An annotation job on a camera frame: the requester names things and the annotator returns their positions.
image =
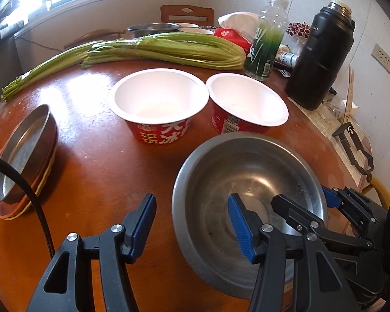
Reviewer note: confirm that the pink plastic bowl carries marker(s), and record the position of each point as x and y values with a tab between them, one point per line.
7	210

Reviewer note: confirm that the red paper bowl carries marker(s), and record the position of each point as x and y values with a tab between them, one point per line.
242	104
158	104

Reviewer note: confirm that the celery bunch rear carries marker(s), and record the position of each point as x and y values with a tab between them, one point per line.
66	59

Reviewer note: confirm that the steel pot far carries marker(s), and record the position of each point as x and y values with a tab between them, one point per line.
145	29

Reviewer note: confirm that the celery bunch front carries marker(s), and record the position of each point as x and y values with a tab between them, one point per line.
188	49

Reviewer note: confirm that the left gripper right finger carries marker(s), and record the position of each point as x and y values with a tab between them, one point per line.
319	283

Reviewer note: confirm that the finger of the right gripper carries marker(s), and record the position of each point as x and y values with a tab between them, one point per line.
364	214
304	221

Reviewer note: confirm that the wooden tongs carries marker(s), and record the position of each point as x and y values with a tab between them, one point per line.
349	100

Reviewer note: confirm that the wall power socket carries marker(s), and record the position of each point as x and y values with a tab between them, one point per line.
382	57

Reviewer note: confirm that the celery bunch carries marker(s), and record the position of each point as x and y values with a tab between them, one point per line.
66	59
188	49

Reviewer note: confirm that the large steel bowl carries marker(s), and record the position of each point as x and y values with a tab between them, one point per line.
257	168

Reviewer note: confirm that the white ceramic bowl far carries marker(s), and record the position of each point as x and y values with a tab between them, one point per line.
193	28

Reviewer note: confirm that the wooden chair with slat back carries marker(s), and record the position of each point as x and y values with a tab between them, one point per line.
183	13

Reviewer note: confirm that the clear bottle green liquid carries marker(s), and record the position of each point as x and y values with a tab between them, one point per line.
272	24

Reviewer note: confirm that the black thermos flask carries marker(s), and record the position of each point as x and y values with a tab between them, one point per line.
330	40

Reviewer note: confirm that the curved wooden chair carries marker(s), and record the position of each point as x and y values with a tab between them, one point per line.
94	35

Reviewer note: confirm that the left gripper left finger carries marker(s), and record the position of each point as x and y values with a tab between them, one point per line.
66	285

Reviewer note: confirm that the shallow steel pan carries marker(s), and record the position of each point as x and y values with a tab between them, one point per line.
29	147

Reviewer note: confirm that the red tissue pack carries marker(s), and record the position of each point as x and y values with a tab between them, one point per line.
234	37

